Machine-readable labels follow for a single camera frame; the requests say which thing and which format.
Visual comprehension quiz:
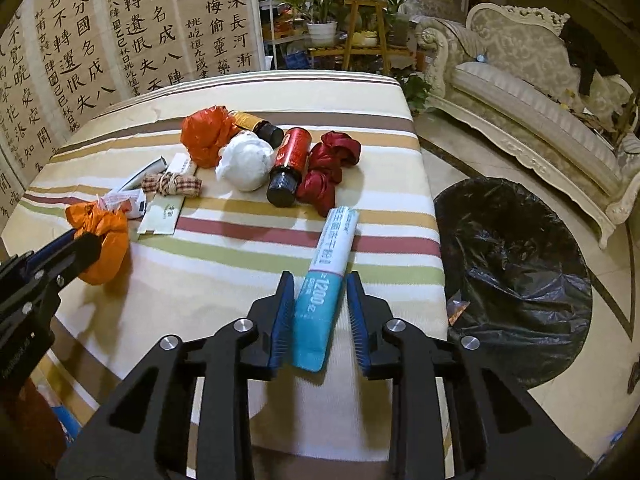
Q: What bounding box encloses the bin with black bag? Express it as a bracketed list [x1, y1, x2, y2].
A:
[433, 177, 593, 390]

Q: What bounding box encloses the calligraphy paper screen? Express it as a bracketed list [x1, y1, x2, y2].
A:
[0, 0, 266, 221]

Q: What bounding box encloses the orange plastic bag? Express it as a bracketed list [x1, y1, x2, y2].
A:
[65, 201, 131, 286]

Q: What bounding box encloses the white wire shelf rack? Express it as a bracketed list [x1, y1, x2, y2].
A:
[260, 0, 312, 71]

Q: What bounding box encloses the low leafy green plant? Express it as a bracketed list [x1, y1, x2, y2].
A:
[397, 67, 433, 113]

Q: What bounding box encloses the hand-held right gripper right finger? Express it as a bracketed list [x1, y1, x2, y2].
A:
[346, 271, 586, 480]

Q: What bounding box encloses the red plastic bag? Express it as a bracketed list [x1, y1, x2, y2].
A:
[180, 105, 242, 169]

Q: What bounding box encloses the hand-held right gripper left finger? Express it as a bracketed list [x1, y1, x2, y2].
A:
[55, 270, 301, 480]

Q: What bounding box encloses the amber bottle with yellow label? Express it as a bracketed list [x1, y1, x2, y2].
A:
[231, 110, 285, 148]

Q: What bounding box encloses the ornate cream armchair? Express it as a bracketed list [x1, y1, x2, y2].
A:
[407, 0, 471, 23]

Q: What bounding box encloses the green plant in white pot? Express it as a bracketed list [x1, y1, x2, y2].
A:
[255, 0, 351, 47]

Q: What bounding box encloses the striped tablecloth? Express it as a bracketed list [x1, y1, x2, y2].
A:
[0, 70, 448, 436]

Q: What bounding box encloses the wooden plant stand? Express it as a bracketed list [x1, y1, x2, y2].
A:
[310, 0, 416, 73]

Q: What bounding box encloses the plaid knotted cloth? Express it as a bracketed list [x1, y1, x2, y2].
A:
[141, 171, 203, 197]

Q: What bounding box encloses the red bottle with black cap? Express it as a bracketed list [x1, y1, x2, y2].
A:
[266, 128, 312, 208]

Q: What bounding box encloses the pile of brown paper scraps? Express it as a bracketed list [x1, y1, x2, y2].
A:
[550, 85, 640, 153]

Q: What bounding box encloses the teal and white pouch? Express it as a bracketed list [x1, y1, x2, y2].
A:
[291, 206, 362, 373]

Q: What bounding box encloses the white paper envelope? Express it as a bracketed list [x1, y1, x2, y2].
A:
[137, 152, 198, 236]

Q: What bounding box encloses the white plastic bag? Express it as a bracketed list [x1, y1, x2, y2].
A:
[215, 130, 276, 192]

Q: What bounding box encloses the black jacket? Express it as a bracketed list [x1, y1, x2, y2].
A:
[559, 15, 608, 96]

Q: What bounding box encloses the dark red satin cloth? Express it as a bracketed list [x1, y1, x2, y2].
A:
[296, 131, 362, 219]

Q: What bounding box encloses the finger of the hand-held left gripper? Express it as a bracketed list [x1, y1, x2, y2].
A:
[20, 230, 83, 275]
[42, 233, 104, 287]

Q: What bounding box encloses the ornate cream sofa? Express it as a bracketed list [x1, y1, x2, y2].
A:
[414, 2, 640, 250]

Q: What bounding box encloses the tall green plant dark pot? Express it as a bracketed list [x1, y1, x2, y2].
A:
[385, 0, 426, 47]

